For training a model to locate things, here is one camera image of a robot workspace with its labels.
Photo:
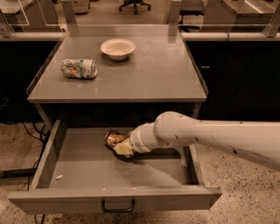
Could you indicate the crushed green white can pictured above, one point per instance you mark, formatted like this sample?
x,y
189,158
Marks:
x,y
79,68

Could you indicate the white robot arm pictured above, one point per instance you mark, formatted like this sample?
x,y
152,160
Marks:
x,y
257,142

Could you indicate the black drawer handle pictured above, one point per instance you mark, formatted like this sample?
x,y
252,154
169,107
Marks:
x,y
117,209

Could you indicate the black office chair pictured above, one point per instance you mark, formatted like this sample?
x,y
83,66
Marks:
x,y
134,3

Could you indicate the open grey top drawer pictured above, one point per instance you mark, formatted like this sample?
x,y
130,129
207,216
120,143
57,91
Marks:
x,y
165,179

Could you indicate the crushed orange soda can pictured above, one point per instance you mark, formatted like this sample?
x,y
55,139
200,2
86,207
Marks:
x,y
112,139

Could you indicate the white paper bowl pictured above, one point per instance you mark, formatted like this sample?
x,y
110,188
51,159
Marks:
x,y
118,48

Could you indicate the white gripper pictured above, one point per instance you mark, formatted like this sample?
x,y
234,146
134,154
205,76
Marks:
x,y
136,140

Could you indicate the grey metal counter cabinet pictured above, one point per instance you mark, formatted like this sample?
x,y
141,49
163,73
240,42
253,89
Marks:
x,y
159,70

